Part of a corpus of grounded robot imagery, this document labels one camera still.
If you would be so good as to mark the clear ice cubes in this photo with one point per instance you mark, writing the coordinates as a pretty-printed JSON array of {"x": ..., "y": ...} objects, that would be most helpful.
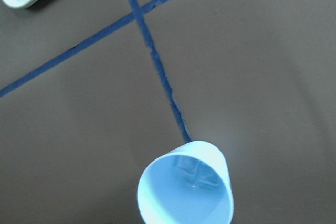
[{"x": 195, "y": 172}]

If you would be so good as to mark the light blue cup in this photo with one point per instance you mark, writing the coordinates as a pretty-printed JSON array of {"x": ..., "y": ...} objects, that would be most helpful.
[{"x": 164, "y": 198}]

